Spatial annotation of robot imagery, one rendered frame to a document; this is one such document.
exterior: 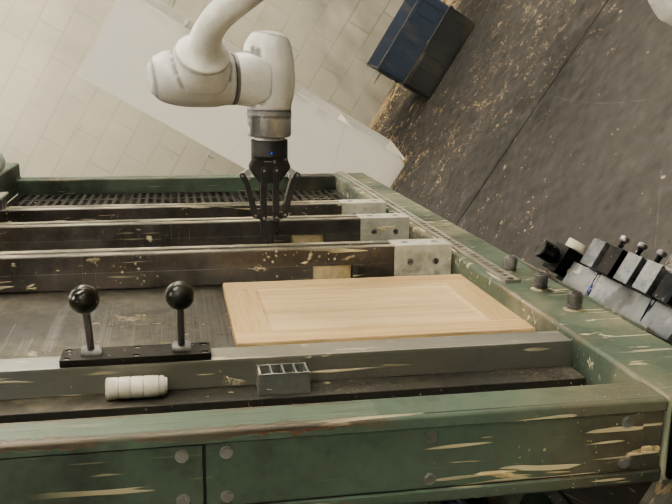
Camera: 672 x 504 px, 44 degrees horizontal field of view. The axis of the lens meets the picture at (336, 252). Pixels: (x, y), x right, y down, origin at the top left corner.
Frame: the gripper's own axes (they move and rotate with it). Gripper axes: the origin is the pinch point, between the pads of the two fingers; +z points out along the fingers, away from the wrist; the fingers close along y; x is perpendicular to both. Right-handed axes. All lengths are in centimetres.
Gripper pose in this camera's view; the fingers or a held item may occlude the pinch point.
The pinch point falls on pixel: (269, 235)
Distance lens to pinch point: 175.9
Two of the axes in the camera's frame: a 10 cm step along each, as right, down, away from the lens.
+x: 1.9, 2.2, -9.6
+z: -0.1, 9.7, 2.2
